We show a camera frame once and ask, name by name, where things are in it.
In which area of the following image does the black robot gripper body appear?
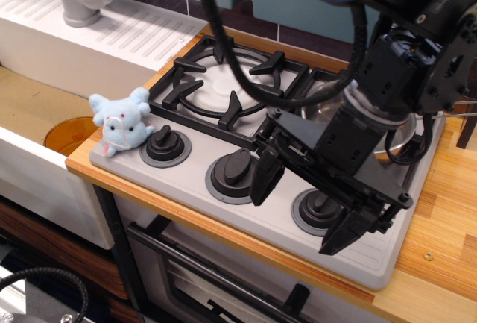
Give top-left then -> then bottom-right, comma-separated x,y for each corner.
259,87 -> 412,233

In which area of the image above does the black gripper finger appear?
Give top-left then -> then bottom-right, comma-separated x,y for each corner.
250,149 -> 285,207
319,210 -> 373,256

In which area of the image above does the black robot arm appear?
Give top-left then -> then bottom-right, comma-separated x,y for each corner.
251,0 -> 476,255

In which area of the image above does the silver metal pot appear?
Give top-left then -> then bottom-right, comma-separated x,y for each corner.
300,81 -> 477,160

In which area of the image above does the black right stove knob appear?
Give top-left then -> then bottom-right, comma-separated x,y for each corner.
291,189 -> 343,237

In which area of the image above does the black stove knob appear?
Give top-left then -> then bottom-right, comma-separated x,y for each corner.
205,148 -> 258,205
139,125 -> 192,169
291,189 -> 343,237

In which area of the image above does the black middle stove knob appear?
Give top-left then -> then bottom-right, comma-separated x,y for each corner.
205,148 -> 258,205

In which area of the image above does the grey toy stove top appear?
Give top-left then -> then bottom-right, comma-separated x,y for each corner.
89,34 -> 446,290

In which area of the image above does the black right burner grate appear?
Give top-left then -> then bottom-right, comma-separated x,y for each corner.
297,68 -> 423,167

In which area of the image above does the black burner grate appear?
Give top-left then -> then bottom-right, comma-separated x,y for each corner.
149,36 -> 310,150
297,68 -> 423,167

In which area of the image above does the black left burner grate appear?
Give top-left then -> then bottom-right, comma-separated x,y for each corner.
149,36 -> 310,150

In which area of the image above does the black left stove knob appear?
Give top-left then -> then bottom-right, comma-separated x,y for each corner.
139,125 -> 192,169

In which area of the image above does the toy oven door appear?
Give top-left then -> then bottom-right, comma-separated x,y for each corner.
125,214 -> 336,323

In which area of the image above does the light blue plush toy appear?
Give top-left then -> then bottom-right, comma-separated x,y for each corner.
89,87 -> 155,158

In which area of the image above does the orange plastic bowl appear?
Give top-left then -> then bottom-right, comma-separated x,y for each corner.
43,116 -> 97,156

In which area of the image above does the white toy sink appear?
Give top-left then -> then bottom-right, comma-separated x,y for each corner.
1,0 -> 205,249

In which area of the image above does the black oven door handle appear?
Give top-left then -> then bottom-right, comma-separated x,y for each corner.
127,216 -> 308,322

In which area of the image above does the black braided cable loop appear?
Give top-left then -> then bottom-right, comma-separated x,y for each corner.
0,267 -> 90,323

